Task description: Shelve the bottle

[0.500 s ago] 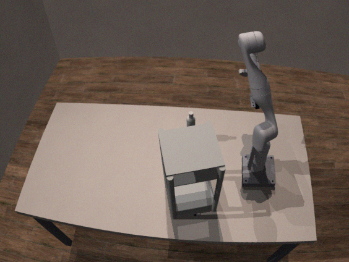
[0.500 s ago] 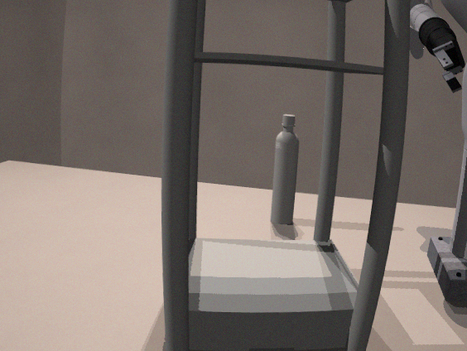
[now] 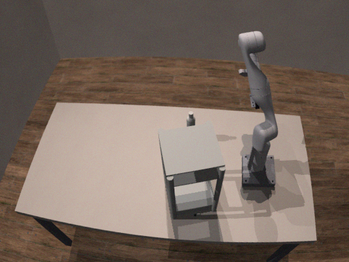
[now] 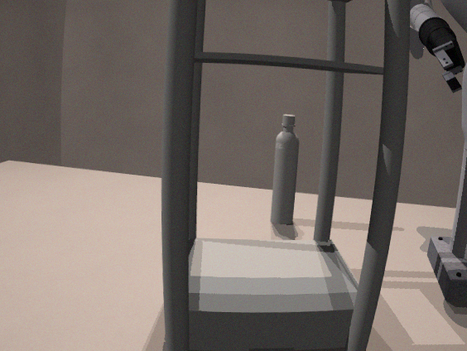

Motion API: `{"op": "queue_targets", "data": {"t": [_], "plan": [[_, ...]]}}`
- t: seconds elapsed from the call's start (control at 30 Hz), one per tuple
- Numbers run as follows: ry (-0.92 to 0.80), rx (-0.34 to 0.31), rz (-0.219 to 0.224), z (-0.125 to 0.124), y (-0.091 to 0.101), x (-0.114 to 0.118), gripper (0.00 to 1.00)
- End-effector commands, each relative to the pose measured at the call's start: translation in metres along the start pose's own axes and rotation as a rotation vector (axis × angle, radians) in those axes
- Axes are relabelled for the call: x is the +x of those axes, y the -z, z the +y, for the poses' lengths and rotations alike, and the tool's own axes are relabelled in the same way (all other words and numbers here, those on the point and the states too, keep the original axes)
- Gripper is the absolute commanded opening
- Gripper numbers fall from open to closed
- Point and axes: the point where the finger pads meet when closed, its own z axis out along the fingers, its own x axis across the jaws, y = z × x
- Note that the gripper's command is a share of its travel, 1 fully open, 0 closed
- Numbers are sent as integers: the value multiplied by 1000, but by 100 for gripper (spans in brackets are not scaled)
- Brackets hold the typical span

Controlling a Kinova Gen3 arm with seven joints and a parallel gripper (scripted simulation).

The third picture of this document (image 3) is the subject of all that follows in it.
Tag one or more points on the grey bottle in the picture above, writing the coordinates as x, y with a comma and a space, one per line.
190, 119

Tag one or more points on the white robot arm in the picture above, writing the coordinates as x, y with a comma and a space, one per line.
252, 43

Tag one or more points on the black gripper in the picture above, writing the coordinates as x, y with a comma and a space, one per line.
244, 73

